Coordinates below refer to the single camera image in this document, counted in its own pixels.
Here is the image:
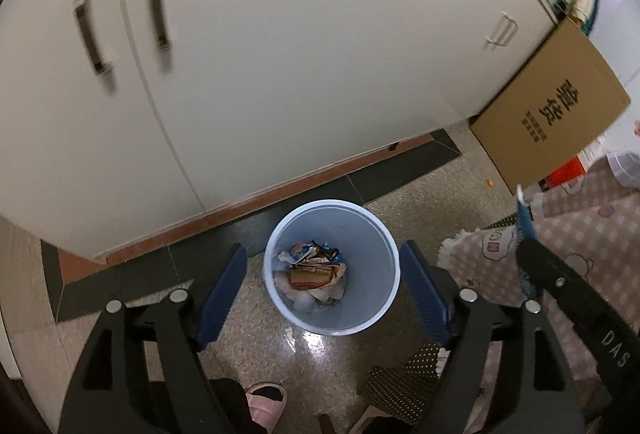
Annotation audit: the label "red plastic crate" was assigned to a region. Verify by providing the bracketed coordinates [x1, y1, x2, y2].
[541, 154, 589, 191]

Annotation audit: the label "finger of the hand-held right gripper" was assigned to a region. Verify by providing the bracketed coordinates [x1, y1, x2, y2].
[515, 201, 587, 316]

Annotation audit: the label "white cabinet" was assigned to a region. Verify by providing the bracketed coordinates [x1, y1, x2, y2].
[0, 0, 565, 265]

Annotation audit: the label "white cabinet handle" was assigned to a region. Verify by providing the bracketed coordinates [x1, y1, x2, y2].
[484, 12, 519, 51]

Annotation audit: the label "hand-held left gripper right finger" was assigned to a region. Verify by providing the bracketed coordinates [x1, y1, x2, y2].
[399, 239, 587, 434]

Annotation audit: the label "pink white tissue wad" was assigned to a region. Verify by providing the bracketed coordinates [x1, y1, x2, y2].
[277, 284, 327, 314]

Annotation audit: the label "pink slipper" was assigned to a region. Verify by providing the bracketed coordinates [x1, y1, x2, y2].
[246, 381, 289, 434]

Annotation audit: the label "brown cardboard box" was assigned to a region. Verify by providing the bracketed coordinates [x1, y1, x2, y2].
[469, 17, 632, 196]

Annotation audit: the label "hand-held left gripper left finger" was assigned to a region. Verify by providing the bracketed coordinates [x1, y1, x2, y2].
[57, 241, 249, 434]

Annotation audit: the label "white plastic container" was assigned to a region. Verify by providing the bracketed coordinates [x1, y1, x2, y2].
[604, 151, 640, 188]

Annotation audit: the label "metal cabinet handle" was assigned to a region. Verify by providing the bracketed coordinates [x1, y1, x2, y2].
[73, 0, 116, 94]
[144, 0, 175, 76]

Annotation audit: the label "pink printed blanket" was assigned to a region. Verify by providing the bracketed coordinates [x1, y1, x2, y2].
[436, 159, 640, 395]

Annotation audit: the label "brown snack box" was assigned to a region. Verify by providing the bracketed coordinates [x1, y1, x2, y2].
[289, 263, 342, 291]

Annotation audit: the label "light blue plastic bin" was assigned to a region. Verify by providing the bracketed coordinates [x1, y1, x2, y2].
[263, 199, 401, 337]

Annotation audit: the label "colourful wrapper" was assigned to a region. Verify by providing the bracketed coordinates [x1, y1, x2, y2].
[291, 240, 342, 266]

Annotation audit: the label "dark dotted cloth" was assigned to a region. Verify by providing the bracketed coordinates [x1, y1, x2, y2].
[364, 345, 452, 411]

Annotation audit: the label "person's leg black trousers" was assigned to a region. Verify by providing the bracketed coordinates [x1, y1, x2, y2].
[207, 378, 251, 434]

